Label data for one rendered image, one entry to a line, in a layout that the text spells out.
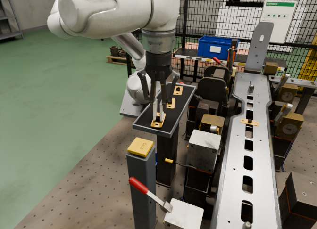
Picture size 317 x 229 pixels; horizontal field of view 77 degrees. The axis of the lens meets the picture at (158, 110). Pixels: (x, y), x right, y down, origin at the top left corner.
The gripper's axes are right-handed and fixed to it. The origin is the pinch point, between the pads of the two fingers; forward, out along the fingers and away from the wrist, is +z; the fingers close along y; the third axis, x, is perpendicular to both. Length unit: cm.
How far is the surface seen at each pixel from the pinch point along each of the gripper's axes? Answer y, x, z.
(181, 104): 6.5, 13.4, 4.8
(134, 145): -4.6, -13.2, 4.8
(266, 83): 57, 79, 21
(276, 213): 39.0, -15.9, 21.0
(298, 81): 79, 86, 21
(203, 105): 15.5, 24.1, 10.8
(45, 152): -140, 74, 121
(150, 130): -1.5, -5.3, 4.9
